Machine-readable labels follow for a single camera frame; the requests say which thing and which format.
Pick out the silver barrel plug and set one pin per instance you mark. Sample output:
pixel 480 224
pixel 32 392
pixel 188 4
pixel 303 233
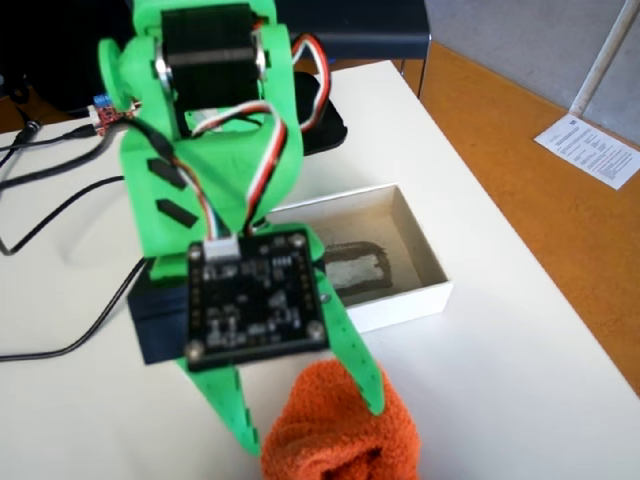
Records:
pixel 29 130

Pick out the white shallow cardboard box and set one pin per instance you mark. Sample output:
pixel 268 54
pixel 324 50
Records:
pixel 400 305

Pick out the white pole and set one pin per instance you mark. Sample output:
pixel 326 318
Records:
pixel 600 55

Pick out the black bag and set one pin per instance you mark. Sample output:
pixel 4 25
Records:
pixel 55 50

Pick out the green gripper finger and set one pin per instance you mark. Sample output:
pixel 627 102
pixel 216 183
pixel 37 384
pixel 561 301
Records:
pixel 357 360
pixel 225 400

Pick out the dark navy chair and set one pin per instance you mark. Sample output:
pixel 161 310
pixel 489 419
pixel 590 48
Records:
pixel 360 25

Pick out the printed white paper sheet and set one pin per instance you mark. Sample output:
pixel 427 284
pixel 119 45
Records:
pixel 590 150

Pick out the black camera circuit board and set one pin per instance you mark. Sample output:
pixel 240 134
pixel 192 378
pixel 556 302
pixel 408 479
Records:
pixel 255 300

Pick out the green gripper with servo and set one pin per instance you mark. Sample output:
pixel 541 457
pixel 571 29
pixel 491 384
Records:
pixel 159 320

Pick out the red circuit board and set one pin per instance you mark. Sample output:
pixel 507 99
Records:
pixel 107 117

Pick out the black mat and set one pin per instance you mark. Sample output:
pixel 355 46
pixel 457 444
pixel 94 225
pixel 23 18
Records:
pixel 325 130

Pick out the orange fluffy cloth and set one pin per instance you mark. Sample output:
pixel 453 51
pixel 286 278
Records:
pixel 340 430

